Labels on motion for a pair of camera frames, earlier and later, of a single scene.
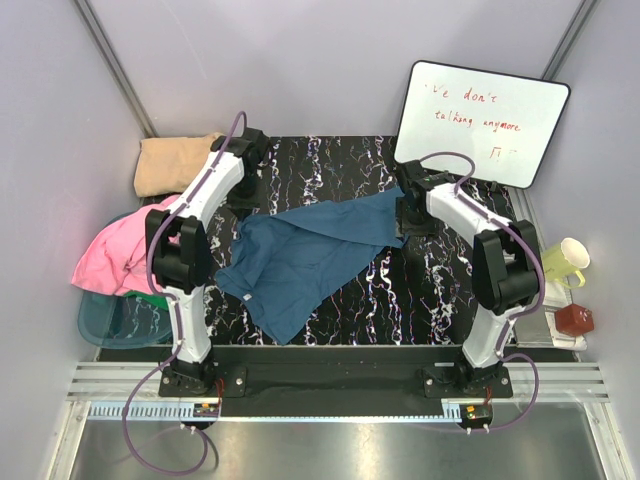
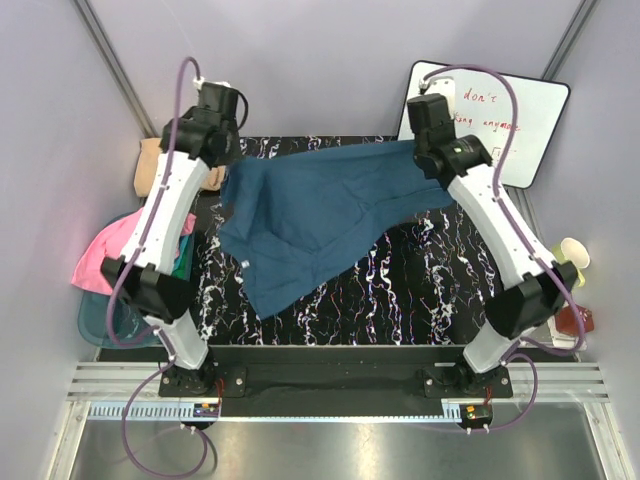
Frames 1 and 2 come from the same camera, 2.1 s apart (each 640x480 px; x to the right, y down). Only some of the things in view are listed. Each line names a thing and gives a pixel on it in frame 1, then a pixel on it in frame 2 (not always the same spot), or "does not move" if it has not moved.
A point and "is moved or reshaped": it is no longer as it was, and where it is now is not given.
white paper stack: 556,297 does not move
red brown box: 574,319 does not move
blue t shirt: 289,261 is moved or reshaped
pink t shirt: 116,261 does not move
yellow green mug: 562,262 does not move
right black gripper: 430,228 to 452,118
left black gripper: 243,205 to 231,125
